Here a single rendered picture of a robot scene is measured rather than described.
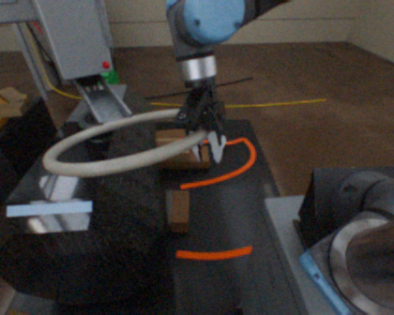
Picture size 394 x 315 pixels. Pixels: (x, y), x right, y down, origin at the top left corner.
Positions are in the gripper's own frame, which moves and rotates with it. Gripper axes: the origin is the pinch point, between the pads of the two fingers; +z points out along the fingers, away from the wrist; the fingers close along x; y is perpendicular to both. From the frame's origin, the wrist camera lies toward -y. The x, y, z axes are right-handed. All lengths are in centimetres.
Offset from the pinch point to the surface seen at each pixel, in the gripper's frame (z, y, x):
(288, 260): 33.1, 3.7, -19.3
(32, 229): 23, -22, 67
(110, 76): -17, 151, 197
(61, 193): 15, -9, 63
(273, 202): 27.3, 22.9, -10.6
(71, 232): 27, -15, 55
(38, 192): 13, -13, 71
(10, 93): -21, 37, 171
